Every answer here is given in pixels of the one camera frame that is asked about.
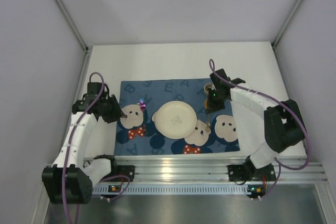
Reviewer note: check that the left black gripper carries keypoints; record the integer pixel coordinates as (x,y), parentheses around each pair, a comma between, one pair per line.
(115,107)

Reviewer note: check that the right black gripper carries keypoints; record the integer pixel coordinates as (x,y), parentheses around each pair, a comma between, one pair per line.
(213,102)

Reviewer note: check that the small beige cup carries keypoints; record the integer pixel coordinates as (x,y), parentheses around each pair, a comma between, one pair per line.
(208,87)

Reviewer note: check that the iridescent purple fork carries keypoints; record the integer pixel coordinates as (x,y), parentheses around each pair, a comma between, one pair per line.
(144,112)

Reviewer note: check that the blue cartoon placemat cloth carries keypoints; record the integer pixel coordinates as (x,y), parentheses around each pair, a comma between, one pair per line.
(130,139)

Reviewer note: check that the gold spoon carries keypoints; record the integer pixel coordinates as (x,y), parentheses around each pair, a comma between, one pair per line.
(208,125)

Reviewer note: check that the cream round plate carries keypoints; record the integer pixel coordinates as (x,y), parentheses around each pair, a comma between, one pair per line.
(175,120)

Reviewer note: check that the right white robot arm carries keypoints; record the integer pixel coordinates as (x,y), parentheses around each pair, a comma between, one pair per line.
(283,124)

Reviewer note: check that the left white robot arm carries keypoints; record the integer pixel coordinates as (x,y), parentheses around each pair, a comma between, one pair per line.
(67,180)

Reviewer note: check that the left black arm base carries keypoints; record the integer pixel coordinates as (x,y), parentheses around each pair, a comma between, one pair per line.
(103,167)

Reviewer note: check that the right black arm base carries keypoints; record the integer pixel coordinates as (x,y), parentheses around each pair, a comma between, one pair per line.
(247,172)

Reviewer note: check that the aluminium rail frame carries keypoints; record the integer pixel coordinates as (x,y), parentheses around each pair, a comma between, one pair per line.
(178,61)

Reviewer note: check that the left frame post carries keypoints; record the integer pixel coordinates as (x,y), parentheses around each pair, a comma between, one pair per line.
(70,22)

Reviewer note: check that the frame post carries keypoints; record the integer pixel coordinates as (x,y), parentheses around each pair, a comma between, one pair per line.
(70,22)
(284,26)

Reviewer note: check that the right frame post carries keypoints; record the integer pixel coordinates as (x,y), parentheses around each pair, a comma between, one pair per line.
(284,26)

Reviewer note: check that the perforated cable duct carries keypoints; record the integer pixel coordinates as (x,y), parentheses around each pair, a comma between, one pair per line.
(177,189)

